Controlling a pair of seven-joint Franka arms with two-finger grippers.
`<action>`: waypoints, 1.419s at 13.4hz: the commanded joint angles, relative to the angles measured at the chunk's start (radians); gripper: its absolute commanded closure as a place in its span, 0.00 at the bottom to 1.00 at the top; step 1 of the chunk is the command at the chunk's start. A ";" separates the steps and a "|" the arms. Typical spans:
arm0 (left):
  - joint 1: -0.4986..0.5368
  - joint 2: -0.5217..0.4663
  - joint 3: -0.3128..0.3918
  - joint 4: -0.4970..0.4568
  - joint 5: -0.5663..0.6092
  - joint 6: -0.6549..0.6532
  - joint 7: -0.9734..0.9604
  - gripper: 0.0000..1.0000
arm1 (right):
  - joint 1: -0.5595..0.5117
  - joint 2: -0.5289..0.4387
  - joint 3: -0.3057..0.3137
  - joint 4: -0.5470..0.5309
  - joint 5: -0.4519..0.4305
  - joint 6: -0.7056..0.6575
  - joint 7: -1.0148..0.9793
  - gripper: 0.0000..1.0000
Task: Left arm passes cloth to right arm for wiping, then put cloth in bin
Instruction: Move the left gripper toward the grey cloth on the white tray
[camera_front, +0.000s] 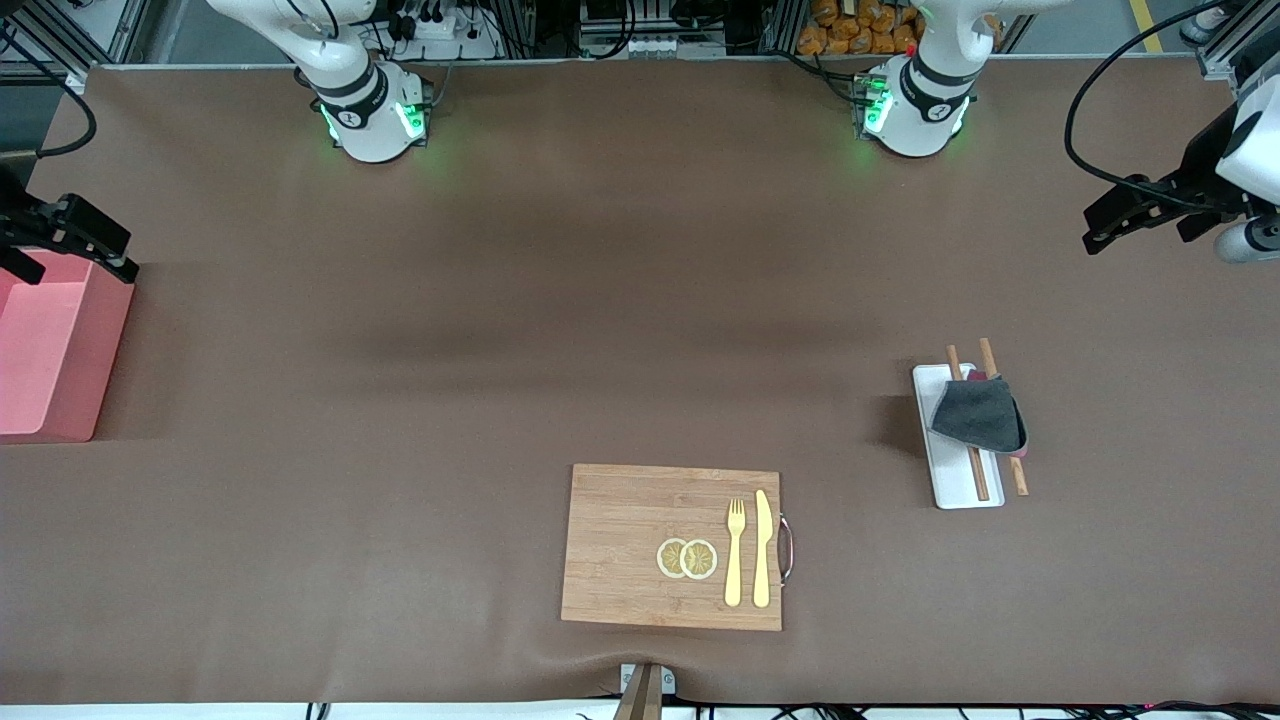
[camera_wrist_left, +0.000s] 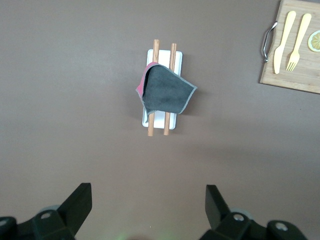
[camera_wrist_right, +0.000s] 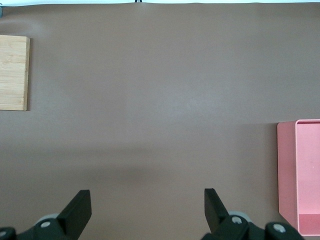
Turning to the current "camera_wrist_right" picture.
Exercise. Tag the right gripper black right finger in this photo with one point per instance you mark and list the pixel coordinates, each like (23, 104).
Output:
(215, 212)

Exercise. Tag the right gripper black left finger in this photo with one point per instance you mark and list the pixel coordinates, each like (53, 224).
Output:
(75, 212)

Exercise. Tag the pink plastic box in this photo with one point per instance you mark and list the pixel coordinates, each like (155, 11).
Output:
(307, 175)

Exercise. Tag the bamboo cutting board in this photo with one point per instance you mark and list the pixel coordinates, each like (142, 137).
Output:
(13, 72)

